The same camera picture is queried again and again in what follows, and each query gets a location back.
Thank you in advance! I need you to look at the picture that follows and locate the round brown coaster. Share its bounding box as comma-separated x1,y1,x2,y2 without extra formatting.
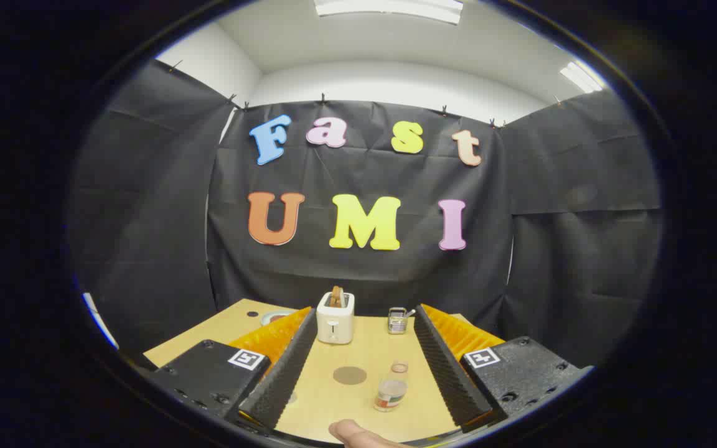
333,366,368,386

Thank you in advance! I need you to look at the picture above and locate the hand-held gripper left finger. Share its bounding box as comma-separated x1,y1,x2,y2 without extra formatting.
147,306,319,436

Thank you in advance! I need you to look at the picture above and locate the white toaster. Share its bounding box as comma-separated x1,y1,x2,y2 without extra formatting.
316,291,355,345

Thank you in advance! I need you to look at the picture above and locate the pale green plate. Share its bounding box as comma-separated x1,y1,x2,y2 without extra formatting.
260,309,298,327

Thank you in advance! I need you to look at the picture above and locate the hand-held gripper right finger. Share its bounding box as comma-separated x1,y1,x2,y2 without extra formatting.
413,304,594,434

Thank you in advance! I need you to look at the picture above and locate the wooden table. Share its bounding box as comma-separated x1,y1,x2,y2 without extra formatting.
143,299,505,445

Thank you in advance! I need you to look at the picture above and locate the long ceiling light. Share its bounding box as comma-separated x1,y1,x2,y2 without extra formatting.
314,0,464,26

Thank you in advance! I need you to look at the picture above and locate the clear juice bottle red label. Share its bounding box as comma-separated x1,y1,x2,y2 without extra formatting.
374,361,410,413

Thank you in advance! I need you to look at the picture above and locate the small ceiling light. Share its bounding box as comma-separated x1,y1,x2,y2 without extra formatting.
560,61,603,94

